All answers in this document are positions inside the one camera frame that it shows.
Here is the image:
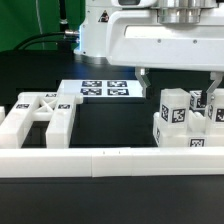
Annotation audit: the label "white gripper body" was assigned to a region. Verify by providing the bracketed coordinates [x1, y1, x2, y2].
[106, 0, 224, 72]

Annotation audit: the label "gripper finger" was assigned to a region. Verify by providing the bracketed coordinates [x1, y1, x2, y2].
[135, 67, 151, 97]
[201, 72, 224, 105]

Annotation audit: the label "white chair seat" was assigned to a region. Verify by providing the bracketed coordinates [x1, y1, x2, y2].
[153, 111, 224, 147]

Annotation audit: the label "white base tag plate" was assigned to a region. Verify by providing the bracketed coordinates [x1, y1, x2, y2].
[57, 80, 143, 98]

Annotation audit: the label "white front fence bar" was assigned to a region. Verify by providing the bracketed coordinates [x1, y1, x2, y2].
[0, 147, 224, 178]

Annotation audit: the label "black pole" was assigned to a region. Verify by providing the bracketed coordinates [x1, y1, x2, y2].
[58, 0, 68, 32]

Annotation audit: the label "white left fence piece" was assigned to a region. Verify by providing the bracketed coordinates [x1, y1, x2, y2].
[0, 106, 5, 124]

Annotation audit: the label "white chair back frame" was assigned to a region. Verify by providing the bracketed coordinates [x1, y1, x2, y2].
[0, 92, 83, 149]

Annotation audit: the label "black cable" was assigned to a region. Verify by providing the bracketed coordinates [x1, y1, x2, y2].
[13, 29, 81, 51]

